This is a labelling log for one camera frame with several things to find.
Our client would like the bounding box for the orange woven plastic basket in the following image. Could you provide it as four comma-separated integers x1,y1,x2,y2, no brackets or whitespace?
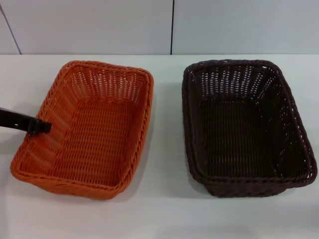
9,60,155,201

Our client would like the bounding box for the dark brown woven basket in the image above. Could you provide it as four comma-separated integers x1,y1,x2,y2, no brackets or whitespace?
181,59,319,199

